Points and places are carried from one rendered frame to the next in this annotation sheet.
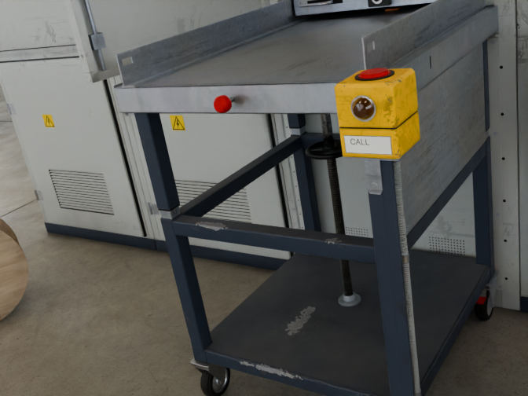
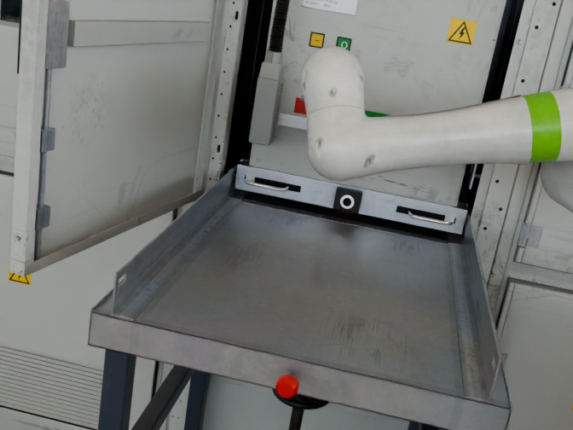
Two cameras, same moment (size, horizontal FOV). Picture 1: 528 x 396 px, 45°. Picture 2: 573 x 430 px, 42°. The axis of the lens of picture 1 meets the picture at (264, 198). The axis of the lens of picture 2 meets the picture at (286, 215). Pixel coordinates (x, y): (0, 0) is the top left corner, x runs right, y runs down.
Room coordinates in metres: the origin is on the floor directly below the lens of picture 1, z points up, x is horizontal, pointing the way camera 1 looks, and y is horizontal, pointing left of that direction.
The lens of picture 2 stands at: (0.37, 0.53, 1.36)
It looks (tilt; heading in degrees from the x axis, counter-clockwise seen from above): 18 degrees down; 331
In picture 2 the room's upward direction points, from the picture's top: 10 degrees clockwise
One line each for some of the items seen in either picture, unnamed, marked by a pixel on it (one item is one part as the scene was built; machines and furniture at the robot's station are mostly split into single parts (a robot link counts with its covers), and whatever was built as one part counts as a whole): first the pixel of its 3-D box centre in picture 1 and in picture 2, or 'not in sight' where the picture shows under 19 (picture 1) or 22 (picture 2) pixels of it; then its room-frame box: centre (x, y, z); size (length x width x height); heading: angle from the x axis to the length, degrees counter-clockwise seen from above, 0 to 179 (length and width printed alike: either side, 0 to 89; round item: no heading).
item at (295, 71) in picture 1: (317, 56); (321, 287); (1.44, -0.18, 0.82); 0.68 x 0.62 x 0.06; 143
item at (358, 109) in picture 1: (361, 109); not in sight; (0.76, -0.14, 0.87); 0.03 x 0.01 x 0.03; 53
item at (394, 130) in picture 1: (378, 113); not in sight; (0.79, -0.16, 0.85); 0.08 x 0.08 x 0.10; 53
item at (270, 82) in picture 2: not in sight; (268, 102); (1.82, -0.20, 1.09); 0.08 x 0.05 x 0.17; 143
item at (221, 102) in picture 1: (225, 102); (288, 383); (1.15, 0.04, 0.82); 0.04 x 0.03 x 0.03; 143
